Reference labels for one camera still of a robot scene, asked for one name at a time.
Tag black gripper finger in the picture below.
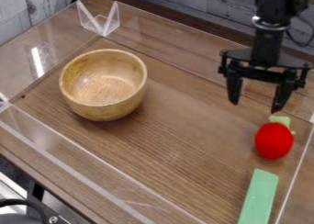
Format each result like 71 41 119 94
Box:
226 62 243 105
271 73 296 113

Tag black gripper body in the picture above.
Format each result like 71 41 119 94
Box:
218 23 311 88

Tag red ball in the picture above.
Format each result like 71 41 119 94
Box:
254 116 295 160

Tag wooden bowl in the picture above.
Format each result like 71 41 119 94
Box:
59 49 147 121

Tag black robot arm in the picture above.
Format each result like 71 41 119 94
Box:
218 0 311 113

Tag clear acrylic tray walls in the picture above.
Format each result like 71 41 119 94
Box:
0 6 314 224

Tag green tape strip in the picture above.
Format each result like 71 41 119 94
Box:
236 169 278 224

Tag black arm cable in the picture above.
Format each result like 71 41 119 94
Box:
286 13 314 49

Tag clear acrylic corner bracket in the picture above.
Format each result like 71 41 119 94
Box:
76 1 120 37

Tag black metal bracket with screw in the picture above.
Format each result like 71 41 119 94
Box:
25 183 71 224

